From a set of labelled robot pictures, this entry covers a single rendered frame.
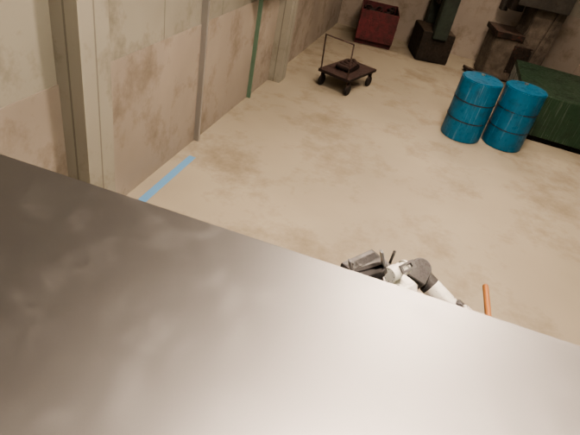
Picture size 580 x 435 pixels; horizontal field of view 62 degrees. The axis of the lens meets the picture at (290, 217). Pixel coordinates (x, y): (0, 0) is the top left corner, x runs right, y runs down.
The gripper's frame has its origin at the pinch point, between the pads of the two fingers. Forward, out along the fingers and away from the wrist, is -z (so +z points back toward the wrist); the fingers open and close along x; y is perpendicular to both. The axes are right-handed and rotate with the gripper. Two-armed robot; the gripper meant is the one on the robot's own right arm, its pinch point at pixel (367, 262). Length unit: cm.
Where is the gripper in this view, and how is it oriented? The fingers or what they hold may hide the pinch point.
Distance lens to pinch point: 162.8
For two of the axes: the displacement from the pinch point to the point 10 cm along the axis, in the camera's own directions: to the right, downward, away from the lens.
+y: 1.5, 5.0, -8.5
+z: 2.2, 8.2, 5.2
